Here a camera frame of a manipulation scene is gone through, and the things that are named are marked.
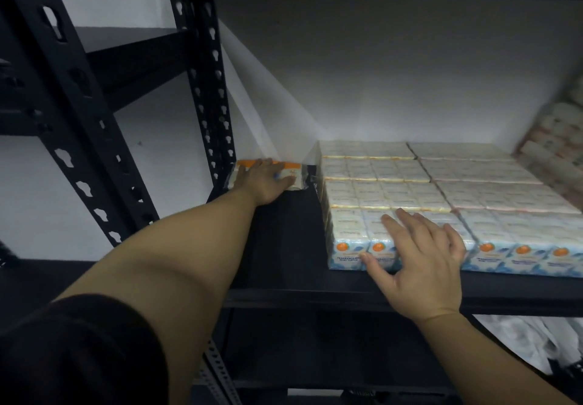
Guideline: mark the orange-topped tissue pack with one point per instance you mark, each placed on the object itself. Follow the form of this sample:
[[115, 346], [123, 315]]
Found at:
[[291, 166]]

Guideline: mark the person's right hand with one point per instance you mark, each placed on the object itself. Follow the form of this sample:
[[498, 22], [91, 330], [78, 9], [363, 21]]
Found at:
[[428, 277]]

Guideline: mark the white cloth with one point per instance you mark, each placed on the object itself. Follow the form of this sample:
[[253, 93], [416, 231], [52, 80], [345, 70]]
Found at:
[[524, 341]]

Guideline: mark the person's left forearm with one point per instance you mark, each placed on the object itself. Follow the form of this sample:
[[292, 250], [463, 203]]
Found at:
[[173, 263]]

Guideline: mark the black mesh basket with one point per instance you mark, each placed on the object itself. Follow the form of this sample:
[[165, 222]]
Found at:
[[362, 392]]

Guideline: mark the person's left hand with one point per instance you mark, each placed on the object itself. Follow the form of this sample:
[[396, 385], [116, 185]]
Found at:
[[262, 183]]

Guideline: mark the person's black sleeve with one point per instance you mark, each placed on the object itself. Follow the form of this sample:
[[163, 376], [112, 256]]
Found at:
[[82, 354]]

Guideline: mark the person's right forearm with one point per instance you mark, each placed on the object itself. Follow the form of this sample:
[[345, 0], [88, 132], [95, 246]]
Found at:
[[478, 368]]

